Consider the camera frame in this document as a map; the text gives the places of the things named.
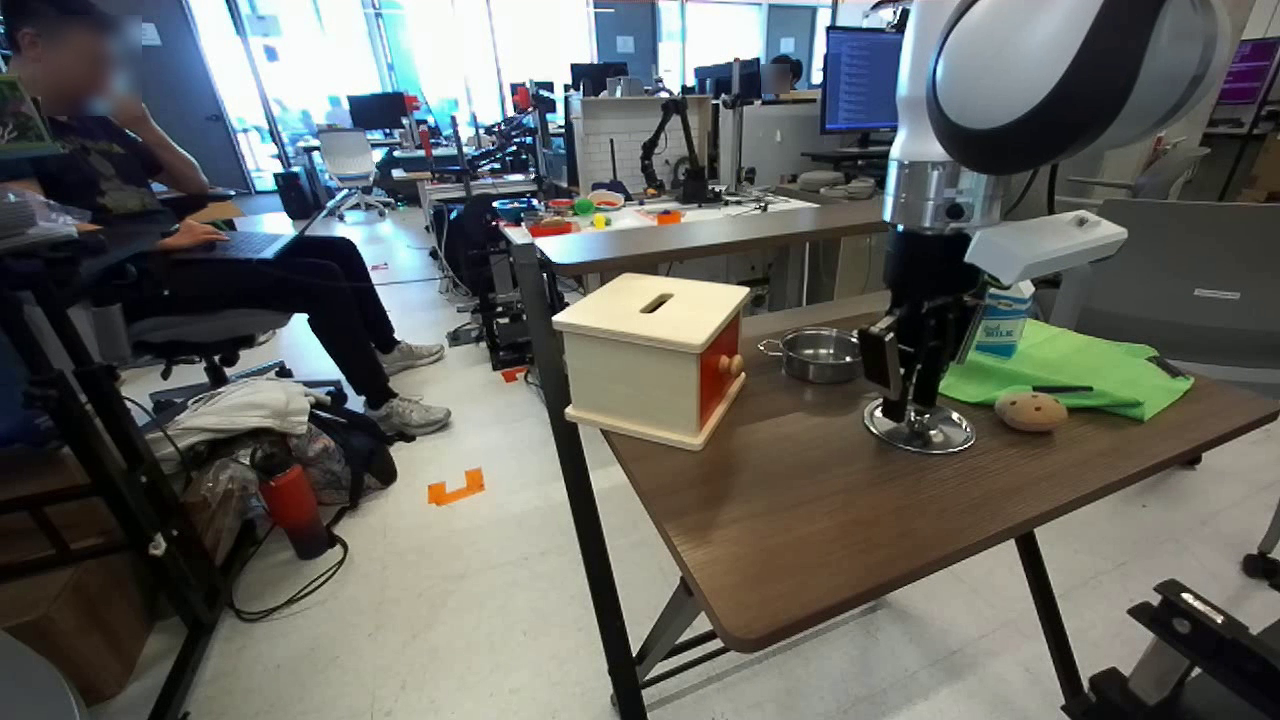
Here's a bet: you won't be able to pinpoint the person in black shirt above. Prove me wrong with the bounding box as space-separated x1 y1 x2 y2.
0 0 456 443

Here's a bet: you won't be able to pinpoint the computer monitor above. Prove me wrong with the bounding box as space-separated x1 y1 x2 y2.
815 26 908 139

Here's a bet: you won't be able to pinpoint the wooden box with red drawer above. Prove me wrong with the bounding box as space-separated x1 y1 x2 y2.
547 269 757 458

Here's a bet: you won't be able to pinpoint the black metal stand foot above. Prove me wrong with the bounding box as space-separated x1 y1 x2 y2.
1084 578 1280 720

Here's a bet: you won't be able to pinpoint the black office chair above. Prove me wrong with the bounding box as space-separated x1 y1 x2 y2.
125 300 298 392

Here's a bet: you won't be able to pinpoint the small steel pot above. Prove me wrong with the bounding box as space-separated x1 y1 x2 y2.
752 324 863 388

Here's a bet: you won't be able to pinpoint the orange floor tape mark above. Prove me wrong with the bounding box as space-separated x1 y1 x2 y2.
423 466 492 511

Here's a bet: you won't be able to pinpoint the round steel pot lid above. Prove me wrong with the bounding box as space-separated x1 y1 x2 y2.
861 392 980 460

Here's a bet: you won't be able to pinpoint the small white bottle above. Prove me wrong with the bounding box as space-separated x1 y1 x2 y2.
967 277 1042 368

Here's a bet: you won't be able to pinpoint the black desk frame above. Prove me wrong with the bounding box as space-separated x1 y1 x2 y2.
0 215 312 720

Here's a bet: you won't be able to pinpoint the tan potato toy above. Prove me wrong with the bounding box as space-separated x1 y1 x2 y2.
993 388 1071 441

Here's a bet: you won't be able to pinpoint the person behind monitors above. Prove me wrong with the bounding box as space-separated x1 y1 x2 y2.
765 53 814 104

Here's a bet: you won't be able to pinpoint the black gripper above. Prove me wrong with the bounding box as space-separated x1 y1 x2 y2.
858 229 987 421

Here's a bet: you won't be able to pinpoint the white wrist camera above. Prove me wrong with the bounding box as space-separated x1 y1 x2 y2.
961 208 1133 289

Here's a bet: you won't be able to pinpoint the green cloth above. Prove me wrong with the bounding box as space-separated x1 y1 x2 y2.
935 318 1200 429

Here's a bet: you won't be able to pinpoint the black table legs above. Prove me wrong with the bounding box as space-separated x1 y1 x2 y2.
631 532 1097 720

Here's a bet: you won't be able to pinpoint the pile of bags and cloth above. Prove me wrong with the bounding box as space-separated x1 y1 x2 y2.
152 375 405 538

